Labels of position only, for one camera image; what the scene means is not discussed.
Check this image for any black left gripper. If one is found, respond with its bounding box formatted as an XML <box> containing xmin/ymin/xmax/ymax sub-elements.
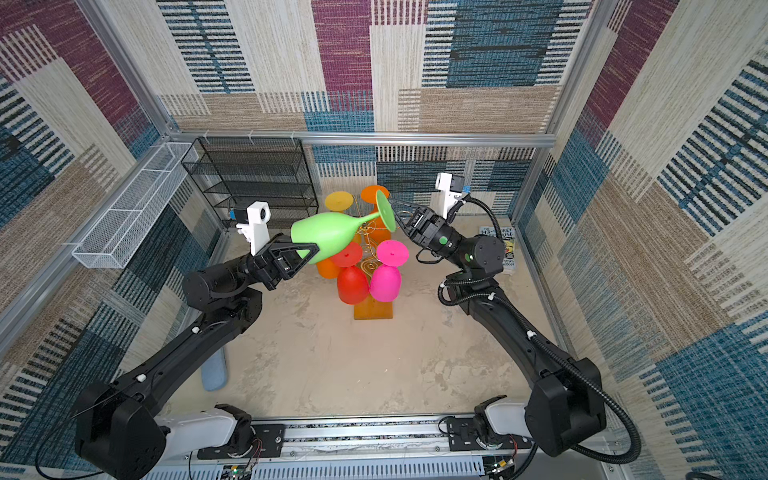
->
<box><xmin>222</xmin><ymin>240</ymin><xmax>318</xmax><ymax>302</ymax></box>

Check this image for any green plastic wine glass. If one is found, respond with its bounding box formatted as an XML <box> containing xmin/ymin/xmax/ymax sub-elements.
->
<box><xmin>290</xmin><ymin>191</ymin><xmax>397</xmax><ymax>264</ymax></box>

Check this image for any pink plastic wine glass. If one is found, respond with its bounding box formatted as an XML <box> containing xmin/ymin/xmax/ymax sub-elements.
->
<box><xmin>370</xmin><ymin>240</ymin><xmax>409</xmax><ymax>302</ymax></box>

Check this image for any red plastic wine glass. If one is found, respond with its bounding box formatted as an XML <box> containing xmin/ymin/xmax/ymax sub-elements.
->
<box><xmin>330</xmin><ymin>242</ymin><xmax>369</xmax><ymax>305</ymax></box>

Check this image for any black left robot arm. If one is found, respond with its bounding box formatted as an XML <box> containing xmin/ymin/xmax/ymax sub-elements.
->
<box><xmin>73</xmin><ymin>234</ymin><xmax>320</xmax><ymax>479</ymax></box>

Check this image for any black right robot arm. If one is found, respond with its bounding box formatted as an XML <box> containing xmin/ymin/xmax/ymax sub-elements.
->
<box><xmin>394</xmin><ymin>201</ymin><xmax>642</xmax><ymax>464</ymax></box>

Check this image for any orange back wine glass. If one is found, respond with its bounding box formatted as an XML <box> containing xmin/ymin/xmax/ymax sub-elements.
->
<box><xmin>360</xmin><ymin>185</ymin><xmax>391</xmax><ymax>245</ymax></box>

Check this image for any orange wine glass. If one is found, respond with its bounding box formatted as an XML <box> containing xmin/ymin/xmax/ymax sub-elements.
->
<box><xmin>316</xmin><ymin>258</ymin><xmax>342</xmax><ymax>279</ymax></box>
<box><xmin>360</xmin><ymin>185</ymin><xmax>391</xmax><ymax>245</ymax></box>

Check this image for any orange front wine glass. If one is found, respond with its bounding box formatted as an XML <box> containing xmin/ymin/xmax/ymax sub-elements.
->
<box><xmin>316</xmin><ymin>258</ymin><xmax>342</xmax><ymax>279</ymax></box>

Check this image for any yellow plastic wine glass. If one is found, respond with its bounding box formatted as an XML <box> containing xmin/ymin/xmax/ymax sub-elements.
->
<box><xmin>324</xmin><ymin>191</ymin><xmax>355</xmax><ymax>213</ymax></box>

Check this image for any colourful story book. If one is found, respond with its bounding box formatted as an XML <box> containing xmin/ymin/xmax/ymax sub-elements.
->
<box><xmin>479</xmin><ymin>226</ymin><xmax>516</xmax><ymax>274</ymax></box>

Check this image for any black mesh shelf unit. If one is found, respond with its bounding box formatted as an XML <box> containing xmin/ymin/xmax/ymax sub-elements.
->
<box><xmin>181</xmin><ymin>137</ymin><xmax>319</xmax><ymax>230</ymax></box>

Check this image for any blue sponge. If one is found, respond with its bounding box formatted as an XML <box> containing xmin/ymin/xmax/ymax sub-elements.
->
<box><xmin>200</xmin><ymin>347</ymin><xmax>229</xmax><ymax>392</ymax></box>

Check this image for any gold wire glass rack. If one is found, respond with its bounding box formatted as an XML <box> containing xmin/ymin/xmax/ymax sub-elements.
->
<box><xmin>352</xmin><ymin>222</ymin><xmax>394</xmax><ymax>320</ymax></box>

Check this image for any white wire wall basket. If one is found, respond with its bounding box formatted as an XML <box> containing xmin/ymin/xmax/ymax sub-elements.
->
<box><xmin>72</xmin><ymin>142</ymin><xmax>191</xmax><ymax>269</ymax></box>

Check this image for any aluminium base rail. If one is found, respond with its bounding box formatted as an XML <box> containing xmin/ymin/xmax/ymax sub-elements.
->
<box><xmin>131</xmin><ymin>415</ymin><xmax>627</xmax><ymax>479</ymax></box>

